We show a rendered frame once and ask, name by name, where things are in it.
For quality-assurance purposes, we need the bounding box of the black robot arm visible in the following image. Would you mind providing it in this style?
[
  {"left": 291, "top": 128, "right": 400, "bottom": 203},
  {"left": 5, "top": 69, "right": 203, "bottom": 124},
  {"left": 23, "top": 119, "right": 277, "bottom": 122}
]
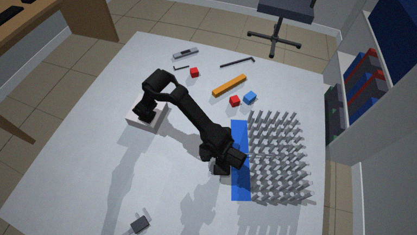
[{"left": 132, "top": 68, "right": 247, "bottom": 170}]

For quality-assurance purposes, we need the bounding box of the red cube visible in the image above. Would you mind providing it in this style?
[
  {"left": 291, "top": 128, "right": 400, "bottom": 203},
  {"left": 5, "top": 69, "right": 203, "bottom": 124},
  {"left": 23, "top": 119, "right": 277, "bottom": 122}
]
[
  {"left": 229, "top": 95, "right": 241, "bottom": 107},
  {"left": 189, "top": 67, "right": 199, "bottom": 78}
]

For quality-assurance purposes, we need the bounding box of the blue flat strip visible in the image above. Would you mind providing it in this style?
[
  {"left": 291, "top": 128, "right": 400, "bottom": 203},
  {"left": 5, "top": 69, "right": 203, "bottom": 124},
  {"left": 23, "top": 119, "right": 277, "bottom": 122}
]
[{"left": 231, "top": 119, "right": 251, "bottom": 201}]

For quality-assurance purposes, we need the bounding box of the orange rectangular bar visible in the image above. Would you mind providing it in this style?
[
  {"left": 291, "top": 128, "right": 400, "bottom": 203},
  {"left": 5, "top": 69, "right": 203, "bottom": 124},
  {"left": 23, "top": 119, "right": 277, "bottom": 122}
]
[{"left": 212, "top": 74, "right": 247, "bottom": 98}]

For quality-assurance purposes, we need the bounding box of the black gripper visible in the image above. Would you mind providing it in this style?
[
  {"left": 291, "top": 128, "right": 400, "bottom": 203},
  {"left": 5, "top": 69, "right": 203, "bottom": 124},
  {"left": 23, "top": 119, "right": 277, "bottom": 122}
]
[{"left": 213, "top": 127, "right": 231, "bottom": 176}]

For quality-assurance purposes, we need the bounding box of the blue cube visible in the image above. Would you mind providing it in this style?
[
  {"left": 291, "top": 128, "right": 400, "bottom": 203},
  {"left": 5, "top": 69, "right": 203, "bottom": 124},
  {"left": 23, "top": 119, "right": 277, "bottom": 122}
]
[{"left": 243, "top": 90, "right": 257, "bottom": 105}]

